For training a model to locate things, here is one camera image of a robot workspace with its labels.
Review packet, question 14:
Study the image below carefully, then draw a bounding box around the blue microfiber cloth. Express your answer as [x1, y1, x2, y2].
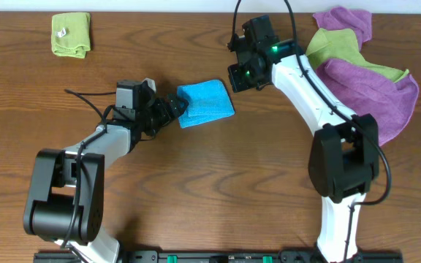
[177, 80, 235, 129]

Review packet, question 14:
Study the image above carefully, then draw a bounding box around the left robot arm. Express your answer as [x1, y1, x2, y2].
[23, 94, 189, 262]

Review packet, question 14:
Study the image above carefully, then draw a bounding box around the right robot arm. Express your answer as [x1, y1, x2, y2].
[227, 31, 383, 262]

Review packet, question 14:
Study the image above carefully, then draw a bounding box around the crumpled green cloth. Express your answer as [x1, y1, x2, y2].
[306, 28, 409, 83]

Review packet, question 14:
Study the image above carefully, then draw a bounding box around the upper purple cloth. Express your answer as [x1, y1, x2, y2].
[313, 7, 373, 49]

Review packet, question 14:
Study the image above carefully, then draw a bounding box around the large purple cloth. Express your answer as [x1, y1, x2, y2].
[316, 58, 420, 145]

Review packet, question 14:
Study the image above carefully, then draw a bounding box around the folded green cloth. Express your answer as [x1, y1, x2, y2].
[51, 12, 91, 58]

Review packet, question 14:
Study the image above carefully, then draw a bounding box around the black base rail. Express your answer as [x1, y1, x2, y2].
[33, 249, 404, 263]

